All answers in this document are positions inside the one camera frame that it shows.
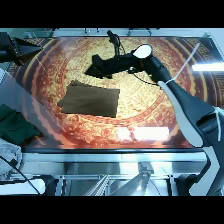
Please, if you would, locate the silver frame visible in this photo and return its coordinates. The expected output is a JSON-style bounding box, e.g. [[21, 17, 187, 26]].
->
[[0, 27, 224, 197]]

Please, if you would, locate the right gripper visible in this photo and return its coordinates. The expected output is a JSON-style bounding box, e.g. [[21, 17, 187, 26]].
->
[[84, 53, 117, 80]]

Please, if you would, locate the dark green garment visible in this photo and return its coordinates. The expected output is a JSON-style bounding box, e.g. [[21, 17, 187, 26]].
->
[[0, 103, 43, 146]]

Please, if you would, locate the black cable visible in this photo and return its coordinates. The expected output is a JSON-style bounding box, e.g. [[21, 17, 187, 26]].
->
[[0, 155, 45, 197], [127, 65, 162, 87]]

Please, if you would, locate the brown shirt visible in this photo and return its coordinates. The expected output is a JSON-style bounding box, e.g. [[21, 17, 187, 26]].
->
[[57, 79, 121, 119]]

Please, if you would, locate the grey garment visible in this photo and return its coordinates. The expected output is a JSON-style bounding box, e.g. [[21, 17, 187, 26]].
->
[[0, 137, 24, 181]]

